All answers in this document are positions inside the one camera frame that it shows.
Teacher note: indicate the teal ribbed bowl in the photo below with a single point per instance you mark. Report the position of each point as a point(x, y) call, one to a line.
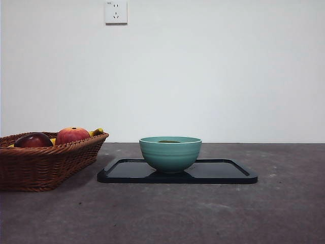
point(170, 157)

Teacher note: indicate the black rectangular tray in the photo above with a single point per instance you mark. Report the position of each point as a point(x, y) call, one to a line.
point(215, 175)

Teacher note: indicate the dark red apple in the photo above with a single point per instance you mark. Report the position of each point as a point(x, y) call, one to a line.
point(33, 140)

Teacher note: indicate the green avocado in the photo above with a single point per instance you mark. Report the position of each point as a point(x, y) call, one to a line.
point(168, 141)

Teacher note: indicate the yellow fruit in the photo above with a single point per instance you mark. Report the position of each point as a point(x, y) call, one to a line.
point(52, 141)

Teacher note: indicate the red yellow peach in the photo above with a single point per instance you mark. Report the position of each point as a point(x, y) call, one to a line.
point(72, 135)

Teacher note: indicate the brown wicker basket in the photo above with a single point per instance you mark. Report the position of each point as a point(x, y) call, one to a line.
point(38, 167)

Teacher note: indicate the white wall socket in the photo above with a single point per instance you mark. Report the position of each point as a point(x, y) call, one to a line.
point(116, 12)

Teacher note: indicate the yellow banana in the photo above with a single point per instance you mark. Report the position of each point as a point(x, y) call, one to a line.
point(96, 132)

